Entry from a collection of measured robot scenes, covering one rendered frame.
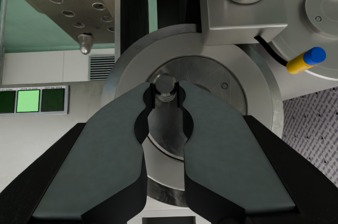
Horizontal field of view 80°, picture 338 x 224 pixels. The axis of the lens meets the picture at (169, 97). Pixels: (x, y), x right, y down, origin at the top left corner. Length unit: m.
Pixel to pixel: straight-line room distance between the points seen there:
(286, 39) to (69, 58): 3.25
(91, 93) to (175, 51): 0.39
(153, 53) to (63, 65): 3.22
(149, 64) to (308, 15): 0.13
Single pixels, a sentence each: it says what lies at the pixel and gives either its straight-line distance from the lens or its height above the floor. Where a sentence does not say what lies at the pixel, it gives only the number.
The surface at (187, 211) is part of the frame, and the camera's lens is 0.52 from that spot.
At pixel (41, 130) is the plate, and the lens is 0.57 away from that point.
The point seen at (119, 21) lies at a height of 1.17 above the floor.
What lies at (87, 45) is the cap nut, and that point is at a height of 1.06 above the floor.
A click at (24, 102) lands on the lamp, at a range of 0.60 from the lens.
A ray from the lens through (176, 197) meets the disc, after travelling 0.17.
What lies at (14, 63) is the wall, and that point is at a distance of 3.77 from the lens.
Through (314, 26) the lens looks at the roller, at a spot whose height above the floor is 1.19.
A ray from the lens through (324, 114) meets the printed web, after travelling 0.32.
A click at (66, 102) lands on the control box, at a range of 0.54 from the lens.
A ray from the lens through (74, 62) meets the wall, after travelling 3.31.
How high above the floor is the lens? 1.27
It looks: 9 degrees down
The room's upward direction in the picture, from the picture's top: 178 degrees clockwise
